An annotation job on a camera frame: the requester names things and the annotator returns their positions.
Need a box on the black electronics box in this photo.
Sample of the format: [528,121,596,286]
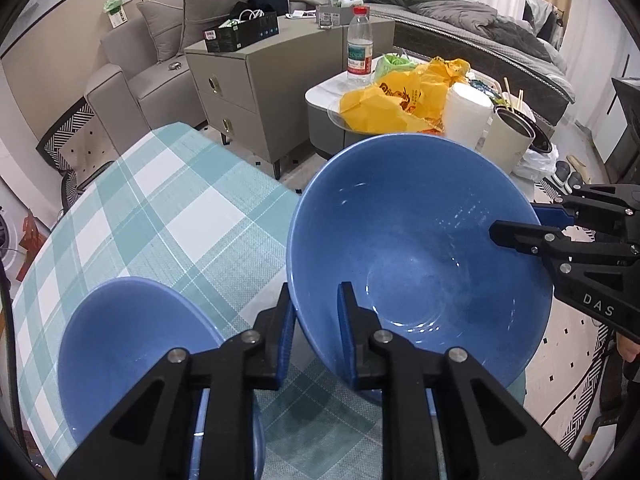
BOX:
[204,12,279,53]

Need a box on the grey blanket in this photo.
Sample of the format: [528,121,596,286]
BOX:
[364,0,575,101]

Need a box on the teal plaid tablecloth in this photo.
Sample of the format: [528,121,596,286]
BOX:
[13,125,382,479]

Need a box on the round coffee table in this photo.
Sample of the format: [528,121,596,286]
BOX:
[304,56,452,162]

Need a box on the black white patterned chair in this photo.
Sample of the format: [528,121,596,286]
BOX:
[36,98,118,214]

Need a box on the white paper towel roll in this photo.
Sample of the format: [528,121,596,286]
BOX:
[442,82,494,150]

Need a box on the yellow plastic bag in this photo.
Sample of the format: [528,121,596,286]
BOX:
[338,58,471,136]

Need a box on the grey sofa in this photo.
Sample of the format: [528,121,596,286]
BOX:
[85,0,248,153]

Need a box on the grey side cabinet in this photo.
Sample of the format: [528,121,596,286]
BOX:
[183,14,396,181]

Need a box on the large blue bowl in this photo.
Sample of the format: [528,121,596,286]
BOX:
[286,133,552,387]

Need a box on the beige cylindrical bin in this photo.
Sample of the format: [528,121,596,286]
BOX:
[480,106,535,174]

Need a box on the plastic water bottle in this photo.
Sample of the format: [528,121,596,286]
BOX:
[346,6,373,87]

